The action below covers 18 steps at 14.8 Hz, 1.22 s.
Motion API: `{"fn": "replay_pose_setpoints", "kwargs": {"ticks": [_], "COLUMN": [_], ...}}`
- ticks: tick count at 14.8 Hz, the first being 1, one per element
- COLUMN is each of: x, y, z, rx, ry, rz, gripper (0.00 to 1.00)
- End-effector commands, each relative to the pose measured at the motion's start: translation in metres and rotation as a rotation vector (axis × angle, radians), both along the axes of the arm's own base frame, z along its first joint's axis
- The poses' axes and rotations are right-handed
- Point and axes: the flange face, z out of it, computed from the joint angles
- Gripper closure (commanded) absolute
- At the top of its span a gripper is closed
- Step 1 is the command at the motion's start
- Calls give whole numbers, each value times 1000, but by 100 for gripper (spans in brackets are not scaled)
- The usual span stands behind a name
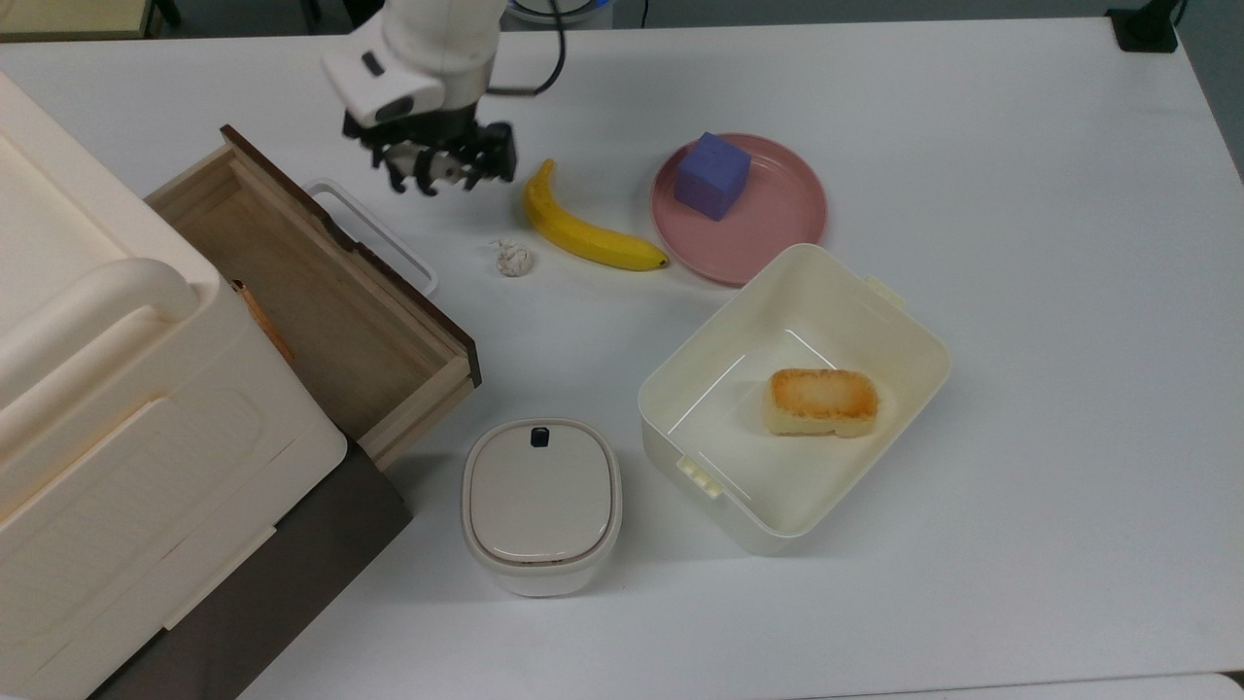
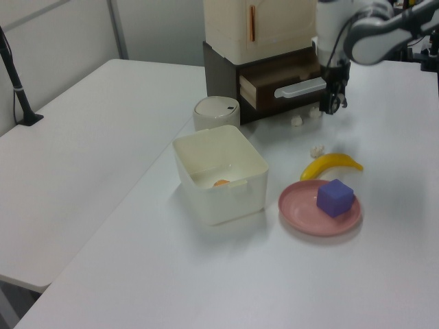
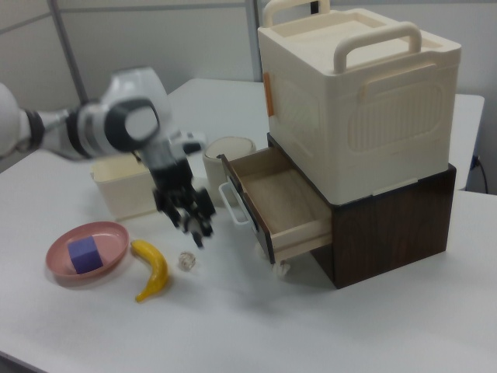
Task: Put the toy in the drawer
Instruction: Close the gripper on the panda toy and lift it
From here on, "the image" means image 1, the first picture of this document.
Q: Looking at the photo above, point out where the dark robot gripper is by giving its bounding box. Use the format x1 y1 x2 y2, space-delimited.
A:
342 103 517 196

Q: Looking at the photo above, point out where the toasted bread toy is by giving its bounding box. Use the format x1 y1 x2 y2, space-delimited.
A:
763 367 880 438

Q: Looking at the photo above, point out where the black stand base block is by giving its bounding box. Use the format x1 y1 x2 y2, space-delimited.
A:
1106 0 1182 53

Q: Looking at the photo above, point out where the pink plate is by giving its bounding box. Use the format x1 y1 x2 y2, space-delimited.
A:
650 133 829 287

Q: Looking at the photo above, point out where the yellow toy banana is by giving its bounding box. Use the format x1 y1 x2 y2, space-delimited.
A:
523 158 672 273

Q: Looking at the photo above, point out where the crumpled white paper ball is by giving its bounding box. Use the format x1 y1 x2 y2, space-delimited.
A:
489 238 536 280

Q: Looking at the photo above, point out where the brown wooden drawer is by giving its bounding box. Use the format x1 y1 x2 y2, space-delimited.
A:
144 123 483 473

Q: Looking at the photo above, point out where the purple cube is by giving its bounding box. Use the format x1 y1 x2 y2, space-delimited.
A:
674 131 753 223

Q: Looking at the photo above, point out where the cream toy fridge cabinet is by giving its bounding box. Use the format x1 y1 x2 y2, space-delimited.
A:
0 73 349 700

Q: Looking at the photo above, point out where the small white trash can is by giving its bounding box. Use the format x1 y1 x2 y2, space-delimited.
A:
461 418 623 598

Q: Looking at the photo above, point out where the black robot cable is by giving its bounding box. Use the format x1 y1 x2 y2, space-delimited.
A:
486 0 570 98

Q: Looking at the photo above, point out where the white plastic storage box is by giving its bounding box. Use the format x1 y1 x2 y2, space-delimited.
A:
638 243 953 557

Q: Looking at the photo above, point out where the light wooden furniture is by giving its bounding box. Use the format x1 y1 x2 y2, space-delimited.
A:
0 0 161 42

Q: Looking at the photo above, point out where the dark brown drawer cabinet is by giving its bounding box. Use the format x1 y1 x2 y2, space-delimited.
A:
87 437 414 700

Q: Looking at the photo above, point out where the white drawer handle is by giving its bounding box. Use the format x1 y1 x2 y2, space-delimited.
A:
303 179 440 298

